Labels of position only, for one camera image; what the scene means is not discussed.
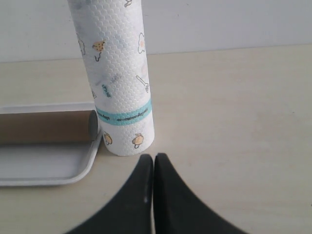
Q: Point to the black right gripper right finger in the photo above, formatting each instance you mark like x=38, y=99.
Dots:
x=177, y=210

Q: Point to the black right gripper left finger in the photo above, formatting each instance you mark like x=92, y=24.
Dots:
x=129, y=211

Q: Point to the brown cardboard tube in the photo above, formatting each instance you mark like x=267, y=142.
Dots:
x=48, y=127

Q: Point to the printed paper towel roll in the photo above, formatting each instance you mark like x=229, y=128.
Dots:
x=111, y=38

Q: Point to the white plastic tray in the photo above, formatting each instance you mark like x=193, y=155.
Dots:
x=47, y=164

